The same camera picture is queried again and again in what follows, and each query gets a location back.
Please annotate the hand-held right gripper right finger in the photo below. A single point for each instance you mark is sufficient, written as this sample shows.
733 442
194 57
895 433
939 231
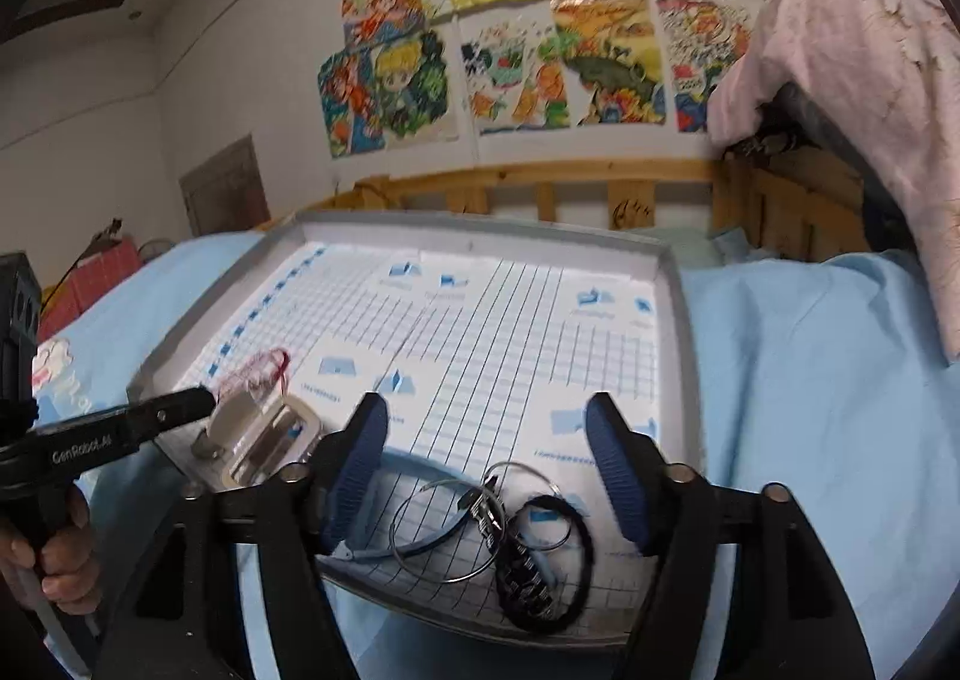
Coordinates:
615 477

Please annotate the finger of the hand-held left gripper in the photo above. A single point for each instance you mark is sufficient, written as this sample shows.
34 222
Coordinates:
176 410

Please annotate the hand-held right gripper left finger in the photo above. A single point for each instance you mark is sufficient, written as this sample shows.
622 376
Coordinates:
360 470

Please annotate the beige claw clip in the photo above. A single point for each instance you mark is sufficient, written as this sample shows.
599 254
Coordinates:
232 421

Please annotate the grey tray with grid lining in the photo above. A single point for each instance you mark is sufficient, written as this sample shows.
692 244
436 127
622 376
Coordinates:
487 365

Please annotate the person's left hand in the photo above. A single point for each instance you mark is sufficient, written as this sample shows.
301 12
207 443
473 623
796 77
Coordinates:
67 575

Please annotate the red box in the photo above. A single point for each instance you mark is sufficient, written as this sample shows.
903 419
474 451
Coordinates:
90 283

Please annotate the standing fan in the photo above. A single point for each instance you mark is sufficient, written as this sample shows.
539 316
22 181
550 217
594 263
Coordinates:
154 247

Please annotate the dark lumpy object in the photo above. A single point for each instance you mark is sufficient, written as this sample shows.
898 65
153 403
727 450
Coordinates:
105 234

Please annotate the blue printed blanket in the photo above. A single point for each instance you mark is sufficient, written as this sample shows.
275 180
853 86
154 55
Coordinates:
787 388

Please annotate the brown door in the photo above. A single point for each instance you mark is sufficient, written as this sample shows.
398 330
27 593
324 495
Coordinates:
225 189

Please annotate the dark grey cloth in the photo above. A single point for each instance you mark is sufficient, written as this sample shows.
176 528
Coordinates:
821 114

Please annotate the pink floral cloth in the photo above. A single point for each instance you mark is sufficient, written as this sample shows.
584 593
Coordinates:
847 88

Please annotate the wooden bed frame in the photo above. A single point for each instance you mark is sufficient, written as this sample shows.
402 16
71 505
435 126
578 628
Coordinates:
525 176

